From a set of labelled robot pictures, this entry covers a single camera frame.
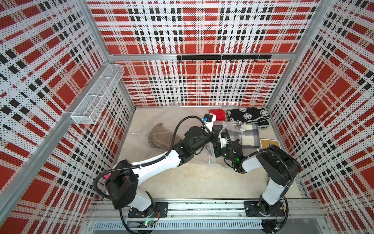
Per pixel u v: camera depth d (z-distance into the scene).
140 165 0.45
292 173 0.48
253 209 0.73
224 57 0.90
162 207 0.75
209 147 0.71
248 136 0.96
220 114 1.11
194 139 0.55
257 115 1.08
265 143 0.93
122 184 0.42
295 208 0.75
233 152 0.71
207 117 0.61
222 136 0.82
